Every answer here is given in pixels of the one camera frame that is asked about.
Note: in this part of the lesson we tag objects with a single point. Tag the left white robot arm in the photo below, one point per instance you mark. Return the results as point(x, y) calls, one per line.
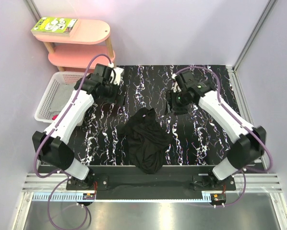
point(51, 145)

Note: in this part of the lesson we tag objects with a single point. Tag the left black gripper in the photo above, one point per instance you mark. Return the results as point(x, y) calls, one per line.
point(112, 99)

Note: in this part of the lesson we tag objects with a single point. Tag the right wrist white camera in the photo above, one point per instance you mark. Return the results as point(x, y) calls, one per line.
point(176, 87)

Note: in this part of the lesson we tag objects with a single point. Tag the pink three tier shelf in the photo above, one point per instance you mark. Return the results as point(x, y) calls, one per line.
point(72, 53)

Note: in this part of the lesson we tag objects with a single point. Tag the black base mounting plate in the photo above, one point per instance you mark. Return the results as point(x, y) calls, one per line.
point(169, 183)

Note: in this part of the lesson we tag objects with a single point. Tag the green cover book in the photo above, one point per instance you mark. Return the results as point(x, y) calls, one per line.
point(55, 26)

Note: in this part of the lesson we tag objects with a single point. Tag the wrist white camera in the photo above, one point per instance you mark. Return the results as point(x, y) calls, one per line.
point(116, 75)
point(176, 87)

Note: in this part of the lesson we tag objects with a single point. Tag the white slotted cable duct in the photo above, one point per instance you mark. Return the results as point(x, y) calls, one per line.
point(69, 196)

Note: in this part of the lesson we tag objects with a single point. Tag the white plastic laundry basket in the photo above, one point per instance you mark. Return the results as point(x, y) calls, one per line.
point(42, 113)

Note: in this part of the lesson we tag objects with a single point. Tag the grey t shirt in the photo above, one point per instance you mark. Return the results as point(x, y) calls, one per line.
point(61, 98)

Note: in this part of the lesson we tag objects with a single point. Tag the black printed t shirt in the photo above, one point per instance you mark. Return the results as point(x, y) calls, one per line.
point(146, 141)

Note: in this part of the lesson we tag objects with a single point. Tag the black marbled table mat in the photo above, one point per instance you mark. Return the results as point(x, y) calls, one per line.
point(197, 139)

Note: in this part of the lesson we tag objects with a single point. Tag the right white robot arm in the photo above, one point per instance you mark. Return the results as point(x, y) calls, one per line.
point(248, 141)

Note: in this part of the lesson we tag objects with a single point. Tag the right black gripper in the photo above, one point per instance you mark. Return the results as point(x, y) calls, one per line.
point(170, 98)

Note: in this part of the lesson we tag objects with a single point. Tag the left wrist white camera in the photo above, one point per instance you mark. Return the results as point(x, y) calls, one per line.
point(116, 75)

